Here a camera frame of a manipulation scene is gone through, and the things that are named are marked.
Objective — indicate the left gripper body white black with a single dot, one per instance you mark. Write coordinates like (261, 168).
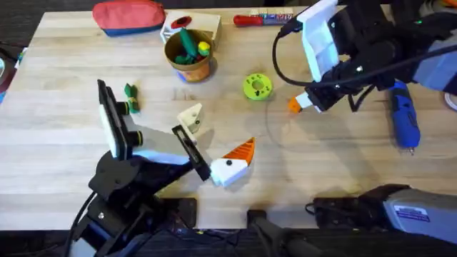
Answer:
(160, 146)

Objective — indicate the red and blue zip pouch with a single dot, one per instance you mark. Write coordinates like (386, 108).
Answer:
(128, 16)

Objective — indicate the box of coloured blocks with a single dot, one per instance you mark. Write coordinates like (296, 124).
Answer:
(271, 11)

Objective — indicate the green disc with holes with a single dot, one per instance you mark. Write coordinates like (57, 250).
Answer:
(251, 89)

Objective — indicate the wrist upright flat plate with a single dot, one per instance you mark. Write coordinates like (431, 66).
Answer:
(319, 43)
(111, 121)

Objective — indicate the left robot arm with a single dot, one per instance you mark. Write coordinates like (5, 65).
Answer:
(107, 218)

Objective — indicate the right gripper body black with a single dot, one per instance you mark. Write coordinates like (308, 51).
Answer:
(371, 39)

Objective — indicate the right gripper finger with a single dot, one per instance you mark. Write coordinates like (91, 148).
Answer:
(295, 109)
(304, 99)

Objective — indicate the heap of things at table side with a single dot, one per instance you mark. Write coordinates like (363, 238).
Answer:
(9, 68)

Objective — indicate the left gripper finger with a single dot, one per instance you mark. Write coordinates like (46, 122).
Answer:
(191, 118)
(232, 170)

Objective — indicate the left wrist upright flat plate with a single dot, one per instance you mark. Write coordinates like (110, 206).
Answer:
(111, 121)

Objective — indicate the right wrist upright flat plate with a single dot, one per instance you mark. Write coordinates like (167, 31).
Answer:
(319, 43)

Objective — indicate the white tape roll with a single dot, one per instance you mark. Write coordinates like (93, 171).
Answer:
(452, 101)

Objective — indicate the green vegetable toy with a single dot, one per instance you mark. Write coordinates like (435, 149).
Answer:
(132, 98)

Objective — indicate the blue electric screwdriver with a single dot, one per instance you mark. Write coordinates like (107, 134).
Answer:
(404, 118)

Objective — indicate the white box with red piece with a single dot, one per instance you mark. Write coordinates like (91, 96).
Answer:
(210, 23)

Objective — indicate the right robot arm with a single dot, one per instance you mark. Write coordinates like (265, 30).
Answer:
(421, 214)

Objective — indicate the brown tub with toys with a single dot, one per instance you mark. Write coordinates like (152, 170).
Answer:
(191, 68)

